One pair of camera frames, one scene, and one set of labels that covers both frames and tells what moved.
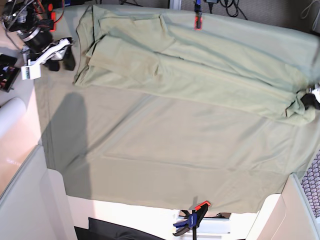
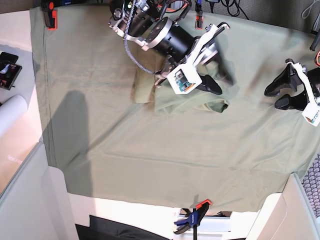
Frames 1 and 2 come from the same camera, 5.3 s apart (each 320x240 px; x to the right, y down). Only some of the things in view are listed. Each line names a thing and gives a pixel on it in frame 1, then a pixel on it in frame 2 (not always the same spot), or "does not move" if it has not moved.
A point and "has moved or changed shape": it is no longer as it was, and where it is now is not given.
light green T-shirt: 230,62 has moved or changed shape
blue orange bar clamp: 193,220 does not move
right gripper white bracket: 61,50 → 202,50
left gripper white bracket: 312,99 → 289,77
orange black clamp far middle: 198,16 does not move
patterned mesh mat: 311,186 does not move
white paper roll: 11,113 does not move
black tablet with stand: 9,73 does not move
